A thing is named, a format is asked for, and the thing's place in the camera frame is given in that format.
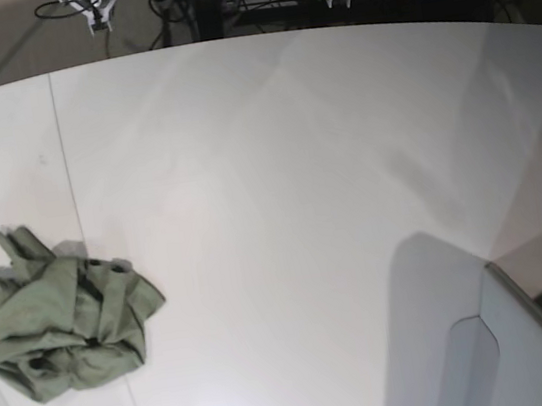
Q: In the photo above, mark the green t-shirt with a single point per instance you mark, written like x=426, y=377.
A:
x=67, y=322

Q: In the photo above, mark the black table leg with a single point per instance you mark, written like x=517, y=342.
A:
x=209, y=19

